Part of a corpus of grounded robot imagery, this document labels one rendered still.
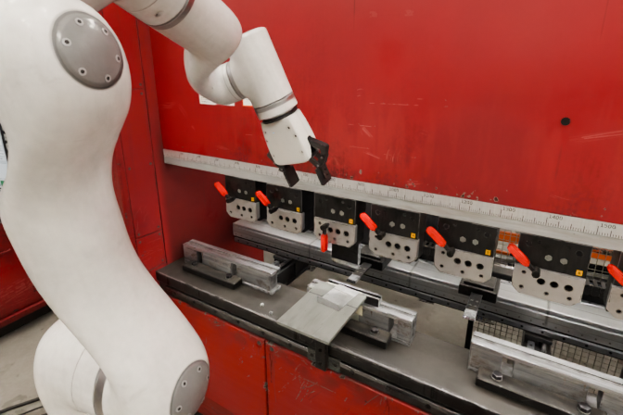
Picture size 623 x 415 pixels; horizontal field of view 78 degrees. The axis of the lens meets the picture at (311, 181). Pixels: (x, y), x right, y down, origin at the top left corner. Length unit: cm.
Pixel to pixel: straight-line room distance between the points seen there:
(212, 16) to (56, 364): 48
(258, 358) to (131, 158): 92
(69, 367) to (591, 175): 102
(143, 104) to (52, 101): 135
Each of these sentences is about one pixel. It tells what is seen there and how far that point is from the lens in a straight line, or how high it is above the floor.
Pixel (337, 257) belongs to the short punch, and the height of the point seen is 111.
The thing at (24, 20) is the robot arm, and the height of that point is 177.
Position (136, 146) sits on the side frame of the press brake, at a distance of 167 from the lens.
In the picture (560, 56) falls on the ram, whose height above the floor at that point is 176.
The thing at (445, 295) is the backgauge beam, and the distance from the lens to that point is 154.
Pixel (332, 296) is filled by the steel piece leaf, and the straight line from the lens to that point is 133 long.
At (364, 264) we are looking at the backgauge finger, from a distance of 152.
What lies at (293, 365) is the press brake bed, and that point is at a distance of 151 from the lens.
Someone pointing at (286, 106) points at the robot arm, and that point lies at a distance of 74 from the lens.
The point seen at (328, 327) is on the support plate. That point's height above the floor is 100.
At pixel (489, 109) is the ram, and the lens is 103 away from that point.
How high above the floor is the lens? 174
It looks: 17 degrees down
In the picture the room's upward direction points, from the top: straight up
